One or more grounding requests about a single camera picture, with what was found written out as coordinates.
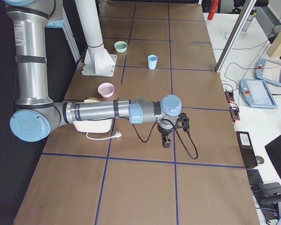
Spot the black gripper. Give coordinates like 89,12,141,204
157,119,175,148

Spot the light blue cup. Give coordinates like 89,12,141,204
148,54,158,70

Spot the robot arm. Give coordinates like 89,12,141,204
5,0,182,145

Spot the white power plug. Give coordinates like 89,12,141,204
86,131,122,141

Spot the cream toaster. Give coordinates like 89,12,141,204
73,119,112,133

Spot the black box with label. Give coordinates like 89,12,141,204
236,131,258,169

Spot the pink bowl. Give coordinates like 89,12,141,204
97,82,115,98

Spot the toast slice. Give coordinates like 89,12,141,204
83,97,100,103

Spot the near teach pendant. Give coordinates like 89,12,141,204
240,79,277,109

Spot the teach pendant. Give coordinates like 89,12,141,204
255,59,281,86
240,79,277,109

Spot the green bowl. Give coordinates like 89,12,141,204
114,41,128,53

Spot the paper cup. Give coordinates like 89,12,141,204
223,32,230,39

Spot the far teach pendant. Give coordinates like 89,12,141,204
255,59,281,86

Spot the red cylinder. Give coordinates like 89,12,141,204
207,0,219,21

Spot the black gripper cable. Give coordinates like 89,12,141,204
132,118,199,160

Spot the aluminium frame post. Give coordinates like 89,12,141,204
214,0,256,73

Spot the white mount pole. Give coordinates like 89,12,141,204
75,0,104,48

